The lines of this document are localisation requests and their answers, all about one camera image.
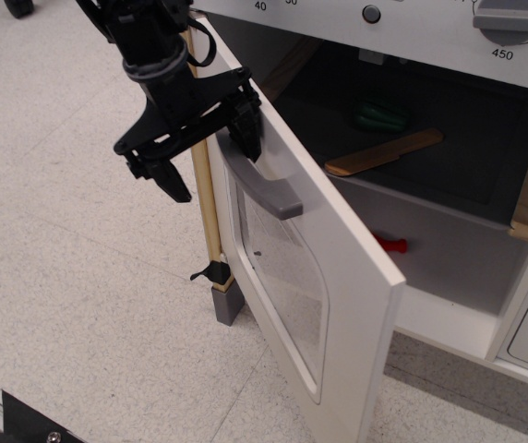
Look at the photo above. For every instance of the black zip tie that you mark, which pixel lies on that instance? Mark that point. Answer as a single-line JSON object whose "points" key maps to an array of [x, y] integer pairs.
{"points": [[216, 272]]}

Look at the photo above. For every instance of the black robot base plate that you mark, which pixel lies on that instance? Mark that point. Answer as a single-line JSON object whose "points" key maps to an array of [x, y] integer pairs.
{"points": [[21, 423]]}

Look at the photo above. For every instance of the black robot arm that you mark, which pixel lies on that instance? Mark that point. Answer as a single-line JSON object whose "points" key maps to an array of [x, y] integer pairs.
{"points": [[148, 32]]}

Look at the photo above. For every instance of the red toy item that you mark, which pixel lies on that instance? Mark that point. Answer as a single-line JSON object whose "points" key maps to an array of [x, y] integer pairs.
{"points": [[391, 245]]}

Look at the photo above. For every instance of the green toy pepper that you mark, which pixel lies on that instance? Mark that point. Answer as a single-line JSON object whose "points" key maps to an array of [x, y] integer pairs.
{"points": [[380, 116]]}

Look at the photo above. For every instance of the grey door handle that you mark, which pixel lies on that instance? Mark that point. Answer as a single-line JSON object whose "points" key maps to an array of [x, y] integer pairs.
{"points": [[277, 196]]}

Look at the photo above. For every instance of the white oven door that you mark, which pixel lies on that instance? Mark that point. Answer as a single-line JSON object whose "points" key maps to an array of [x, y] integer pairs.
{"points": [[323, 291]]}

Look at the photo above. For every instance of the white toy oven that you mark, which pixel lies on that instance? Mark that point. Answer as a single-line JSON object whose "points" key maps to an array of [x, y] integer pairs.
{"points": [[462, 204]]}

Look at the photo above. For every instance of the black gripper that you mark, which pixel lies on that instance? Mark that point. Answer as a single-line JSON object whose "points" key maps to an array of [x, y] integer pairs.
{"points": [[181, 110]]}

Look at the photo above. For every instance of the wooden oven leg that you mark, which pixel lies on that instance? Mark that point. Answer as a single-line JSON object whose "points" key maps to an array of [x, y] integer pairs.
{"points": [[228, 299]]}

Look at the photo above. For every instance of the black caster wheel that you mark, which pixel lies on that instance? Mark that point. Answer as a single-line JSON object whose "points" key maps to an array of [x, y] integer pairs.
{"points": [[19, 8]]}

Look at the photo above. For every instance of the grey temperature knob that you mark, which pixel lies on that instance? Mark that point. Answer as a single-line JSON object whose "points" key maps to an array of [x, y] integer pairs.
{"points": [[503, 22]]}

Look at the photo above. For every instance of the wooden toy knife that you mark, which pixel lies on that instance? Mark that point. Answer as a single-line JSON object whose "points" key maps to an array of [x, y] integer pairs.
{"points": [[391, 151]]}

